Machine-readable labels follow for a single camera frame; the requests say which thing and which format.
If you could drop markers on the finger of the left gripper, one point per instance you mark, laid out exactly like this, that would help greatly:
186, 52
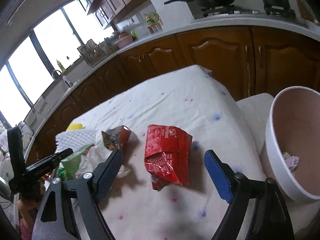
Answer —
15, 145
49, 163

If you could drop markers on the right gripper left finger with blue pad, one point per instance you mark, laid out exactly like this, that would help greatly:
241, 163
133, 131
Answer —
105, 174

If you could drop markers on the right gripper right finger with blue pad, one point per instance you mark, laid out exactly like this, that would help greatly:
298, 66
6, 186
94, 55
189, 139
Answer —
222, 176

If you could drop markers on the green carton box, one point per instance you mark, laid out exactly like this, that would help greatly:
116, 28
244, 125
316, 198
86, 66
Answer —
72, 162

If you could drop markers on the white foam fruit net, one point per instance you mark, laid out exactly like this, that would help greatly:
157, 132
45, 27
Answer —
75, 139

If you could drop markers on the white paper wrapper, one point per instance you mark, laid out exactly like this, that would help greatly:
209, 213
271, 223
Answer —
95, 156

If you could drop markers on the orange blue snack wrapper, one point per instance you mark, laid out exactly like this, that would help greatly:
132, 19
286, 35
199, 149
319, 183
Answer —
116, 138

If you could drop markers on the red snack bag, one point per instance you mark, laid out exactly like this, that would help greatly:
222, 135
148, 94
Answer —
166, 155

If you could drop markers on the tissue paper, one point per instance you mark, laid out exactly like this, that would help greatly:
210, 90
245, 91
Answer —
291, 161

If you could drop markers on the crushed green can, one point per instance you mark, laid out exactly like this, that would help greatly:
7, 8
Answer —
61, 173

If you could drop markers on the kitchen faucet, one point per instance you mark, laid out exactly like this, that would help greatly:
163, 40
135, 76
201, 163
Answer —
57, 74

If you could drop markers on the pink white trash bin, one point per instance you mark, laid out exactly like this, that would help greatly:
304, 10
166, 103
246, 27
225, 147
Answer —
293, 127

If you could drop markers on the left hand of person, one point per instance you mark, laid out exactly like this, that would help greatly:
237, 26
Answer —
28, 209

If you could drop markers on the white kettle appliance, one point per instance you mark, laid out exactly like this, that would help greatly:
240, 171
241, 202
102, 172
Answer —
27, 133

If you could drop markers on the yellow sponge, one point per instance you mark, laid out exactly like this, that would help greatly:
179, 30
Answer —
75, 126

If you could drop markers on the floral white tablecloth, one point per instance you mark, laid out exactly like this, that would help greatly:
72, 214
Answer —
193, 101

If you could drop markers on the yellow oil bottle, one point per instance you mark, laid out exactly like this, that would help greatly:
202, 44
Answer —
63, 69

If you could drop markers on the dish rack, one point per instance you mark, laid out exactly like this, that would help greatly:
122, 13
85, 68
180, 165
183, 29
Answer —
91, 52

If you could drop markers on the wooden lower cabinets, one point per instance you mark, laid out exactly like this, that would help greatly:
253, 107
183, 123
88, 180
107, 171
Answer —
246, 60

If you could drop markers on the pink basin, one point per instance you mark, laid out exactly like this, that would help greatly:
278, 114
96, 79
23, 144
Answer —
123, 40

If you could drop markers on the condiment bottles group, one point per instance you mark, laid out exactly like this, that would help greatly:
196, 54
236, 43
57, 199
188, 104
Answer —
154, 23

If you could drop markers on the gas stove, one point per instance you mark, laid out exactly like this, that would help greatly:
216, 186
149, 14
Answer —
234, 11

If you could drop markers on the window frame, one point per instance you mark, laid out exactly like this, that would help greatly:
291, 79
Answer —
26, 74

